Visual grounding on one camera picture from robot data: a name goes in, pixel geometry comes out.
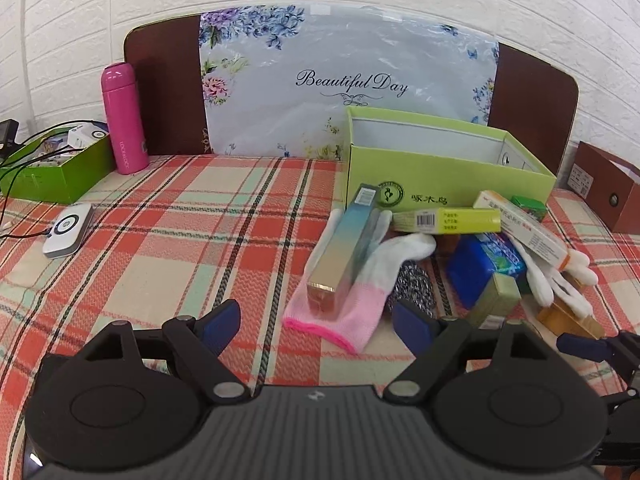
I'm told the floral plastic bedding bag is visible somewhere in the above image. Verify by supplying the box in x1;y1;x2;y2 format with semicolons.
198;3;500;159

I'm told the yellow green box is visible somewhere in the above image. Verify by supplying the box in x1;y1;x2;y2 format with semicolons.
392;208;502;235

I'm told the plaid bed sheet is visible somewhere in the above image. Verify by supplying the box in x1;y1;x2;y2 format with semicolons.
1;155;639;479

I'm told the teal gold long box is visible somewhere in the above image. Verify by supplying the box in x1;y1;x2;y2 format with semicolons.
307;184;381;318

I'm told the black cable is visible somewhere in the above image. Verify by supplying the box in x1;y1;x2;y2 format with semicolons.
0;120;109;241

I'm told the pink thermos bottle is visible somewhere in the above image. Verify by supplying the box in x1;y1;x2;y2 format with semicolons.
101;62;149;174

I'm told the light green cardboard box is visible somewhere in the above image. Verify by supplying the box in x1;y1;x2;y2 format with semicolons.
342;106;555;211

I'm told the white round-marked device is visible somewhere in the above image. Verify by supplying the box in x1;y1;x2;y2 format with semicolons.
42;203;93;259

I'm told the brown wooden headboard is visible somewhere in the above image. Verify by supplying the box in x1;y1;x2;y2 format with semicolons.
124;15;579;174

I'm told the brown cardboard box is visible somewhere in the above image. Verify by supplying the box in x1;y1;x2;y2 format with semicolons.
567;142;640;235

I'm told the pink white glove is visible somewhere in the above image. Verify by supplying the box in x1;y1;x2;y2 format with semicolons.
282;209;436;354

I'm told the blue tissue pack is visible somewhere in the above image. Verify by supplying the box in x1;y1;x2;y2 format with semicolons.
446;233;526;310

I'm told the black charger adapter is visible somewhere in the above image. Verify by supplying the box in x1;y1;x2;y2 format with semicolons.
0;119;20;150

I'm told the dark green open box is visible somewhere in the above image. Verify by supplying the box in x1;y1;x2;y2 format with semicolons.
1;122;115;205

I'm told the steel wool scrubber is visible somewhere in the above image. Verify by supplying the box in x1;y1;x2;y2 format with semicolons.
385;260;435;318

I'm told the white orange medicine box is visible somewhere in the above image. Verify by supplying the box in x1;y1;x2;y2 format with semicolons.
473;191;570;271

